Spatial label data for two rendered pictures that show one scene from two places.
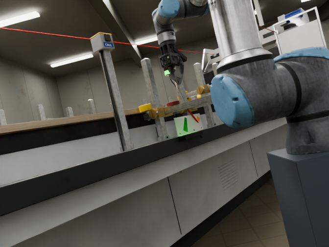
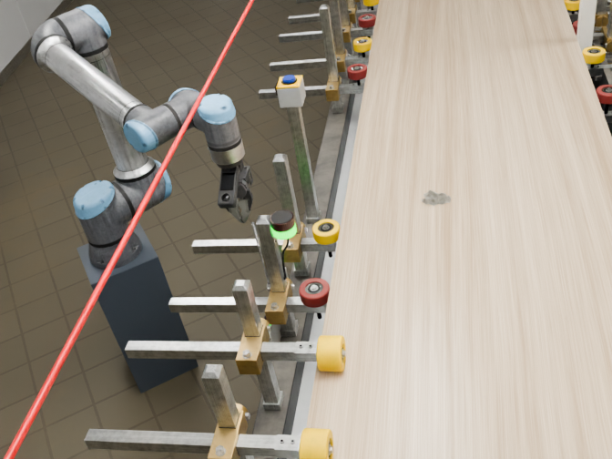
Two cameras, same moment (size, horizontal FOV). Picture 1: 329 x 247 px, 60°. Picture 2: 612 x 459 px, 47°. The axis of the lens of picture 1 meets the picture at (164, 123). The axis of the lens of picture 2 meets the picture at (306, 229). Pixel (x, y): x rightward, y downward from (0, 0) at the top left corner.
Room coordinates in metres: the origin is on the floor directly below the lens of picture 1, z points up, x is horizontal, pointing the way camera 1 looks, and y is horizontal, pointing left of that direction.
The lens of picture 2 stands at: (2.98, -0.62, 2.14)
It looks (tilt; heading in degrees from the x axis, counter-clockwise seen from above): 38 degrees down; 156
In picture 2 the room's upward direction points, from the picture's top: 11 degrees counter-clockwise
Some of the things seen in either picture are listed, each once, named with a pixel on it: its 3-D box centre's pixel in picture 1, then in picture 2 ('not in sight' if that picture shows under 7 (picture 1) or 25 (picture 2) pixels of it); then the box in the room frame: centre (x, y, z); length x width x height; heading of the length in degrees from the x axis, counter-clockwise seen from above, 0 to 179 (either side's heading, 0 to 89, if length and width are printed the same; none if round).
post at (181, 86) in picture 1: (184, 104); (280, 287); (1.65, -0.14, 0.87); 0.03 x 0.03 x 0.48; 51
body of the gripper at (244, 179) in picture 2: (169, 55); (234, 174); (1.42, -0.10, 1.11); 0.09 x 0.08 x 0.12; 141
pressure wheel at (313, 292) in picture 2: (175, 110); (316, 301); (1.75, -0.08, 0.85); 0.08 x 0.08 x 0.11
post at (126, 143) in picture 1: (115, 100); (304, 164); (1.25, 0.19, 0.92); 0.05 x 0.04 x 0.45; 141
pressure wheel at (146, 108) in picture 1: (147, 114); (328, 240); (1.55, 0.08, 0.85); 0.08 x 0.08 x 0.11
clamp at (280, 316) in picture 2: (186, 108); (280, 300); (1.67, -0.15, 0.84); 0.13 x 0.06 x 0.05; 141
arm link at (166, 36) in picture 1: (167, 39); (226, 150); (1.42, -0.11, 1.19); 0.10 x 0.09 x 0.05; 51
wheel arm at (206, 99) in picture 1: (176, 108); (263, 246); (1.43, -0.08, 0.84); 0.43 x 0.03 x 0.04; 51
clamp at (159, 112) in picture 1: (160, 112); (294, 240); (1.47, 0.01, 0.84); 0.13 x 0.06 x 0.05; 141
